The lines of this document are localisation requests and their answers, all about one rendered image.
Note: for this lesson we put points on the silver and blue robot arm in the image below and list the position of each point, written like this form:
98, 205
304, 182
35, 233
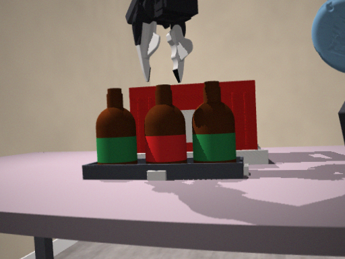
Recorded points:
328, 32

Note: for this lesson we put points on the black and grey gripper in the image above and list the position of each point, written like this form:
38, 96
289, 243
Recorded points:
169, 13

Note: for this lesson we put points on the brown bottle with red label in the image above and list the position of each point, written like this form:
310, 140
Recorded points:
165, 132

